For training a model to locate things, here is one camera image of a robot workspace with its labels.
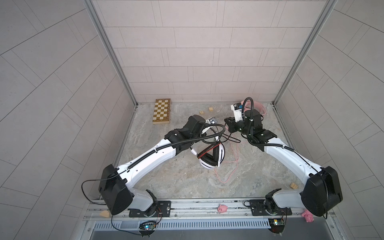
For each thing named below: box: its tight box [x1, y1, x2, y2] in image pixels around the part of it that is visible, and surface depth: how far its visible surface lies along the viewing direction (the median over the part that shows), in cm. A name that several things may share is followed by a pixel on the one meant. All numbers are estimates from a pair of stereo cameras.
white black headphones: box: [197, 126, 226, 170], surface depth 72 cm
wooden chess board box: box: [152, 98, 171, 125], surface depth 110 cm
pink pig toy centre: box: [217, 203, 228, 213], surface depth 72 cm
